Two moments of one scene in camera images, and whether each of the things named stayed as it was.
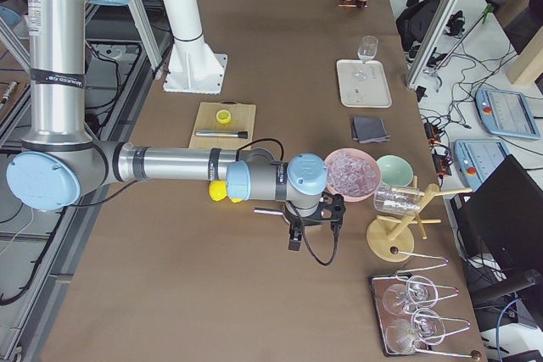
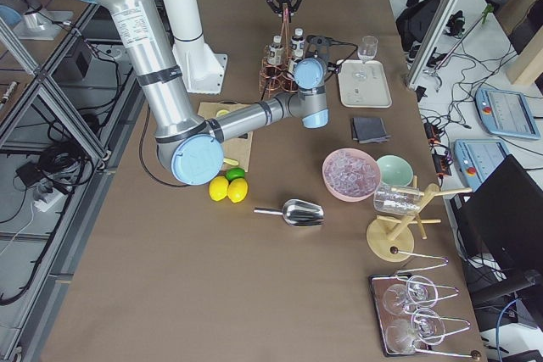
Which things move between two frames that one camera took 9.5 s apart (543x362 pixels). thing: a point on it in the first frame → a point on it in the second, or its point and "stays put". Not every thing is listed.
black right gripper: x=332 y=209 → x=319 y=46
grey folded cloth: x=369 y=130 stays put
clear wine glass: x=366 y=50 stays put
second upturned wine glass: x=425 y=325 stays put
